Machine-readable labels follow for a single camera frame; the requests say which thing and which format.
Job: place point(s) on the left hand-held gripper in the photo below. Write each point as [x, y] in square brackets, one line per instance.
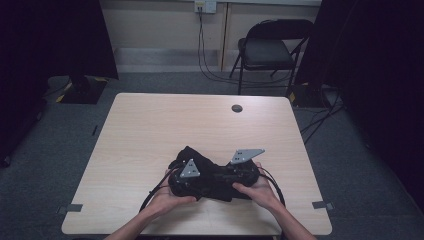
[188, 171]

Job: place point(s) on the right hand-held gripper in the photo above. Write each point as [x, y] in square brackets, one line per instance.
[245, 160]

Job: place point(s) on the black pants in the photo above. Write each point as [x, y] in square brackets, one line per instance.
[213, 180]

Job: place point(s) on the person's left hand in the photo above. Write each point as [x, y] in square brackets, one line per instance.
[166, 203]

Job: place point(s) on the person's right hand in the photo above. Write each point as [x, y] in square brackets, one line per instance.
[261, 196]

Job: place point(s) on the round grey table grommet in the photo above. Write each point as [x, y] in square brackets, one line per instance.
[237, 108]

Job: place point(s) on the black stand base, yellow tape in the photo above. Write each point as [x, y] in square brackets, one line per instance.
[305, 96]
[83, 91]

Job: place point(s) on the black folding chair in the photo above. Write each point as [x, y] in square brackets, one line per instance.
[266, 50]

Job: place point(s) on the large black curtain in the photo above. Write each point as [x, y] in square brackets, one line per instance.
[50, 50]
[376, 83]

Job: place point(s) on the white wall outlet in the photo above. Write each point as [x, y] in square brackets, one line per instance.
[205, 6]

